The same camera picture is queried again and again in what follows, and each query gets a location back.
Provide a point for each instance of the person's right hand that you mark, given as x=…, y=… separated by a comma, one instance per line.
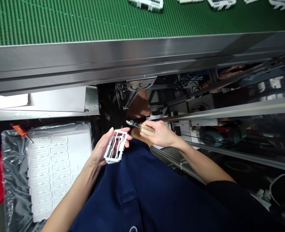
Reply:
x=161, y=134

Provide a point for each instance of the green conveyor belt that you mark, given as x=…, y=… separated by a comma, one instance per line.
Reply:
x=123, y=19

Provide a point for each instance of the person's left hand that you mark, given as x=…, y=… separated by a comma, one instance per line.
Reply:
x=100, y=149

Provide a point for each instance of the stack of white plastic parts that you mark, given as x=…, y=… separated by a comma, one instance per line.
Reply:
x=52, y=169

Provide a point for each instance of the person's right fingers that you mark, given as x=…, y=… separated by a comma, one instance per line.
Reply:
x=148, y=129

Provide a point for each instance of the person's body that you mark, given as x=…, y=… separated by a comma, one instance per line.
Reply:
x=161, y=191

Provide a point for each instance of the steel conveyor frame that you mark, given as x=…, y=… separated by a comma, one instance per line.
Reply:
x=132, y=58

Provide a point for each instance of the white sheet metal box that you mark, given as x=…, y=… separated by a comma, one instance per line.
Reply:
x=40, y=100

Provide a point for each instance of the clear plastic lined box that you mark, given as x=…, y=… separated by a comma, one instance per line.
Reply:
x=19, y=178

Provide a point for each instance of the white plastic frame part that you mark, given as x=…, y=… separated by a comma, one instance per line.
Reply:
x=115, y=147

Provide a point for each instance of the machine under conveyor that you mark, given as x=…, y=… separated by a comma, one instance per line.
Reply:
x=217, y=113

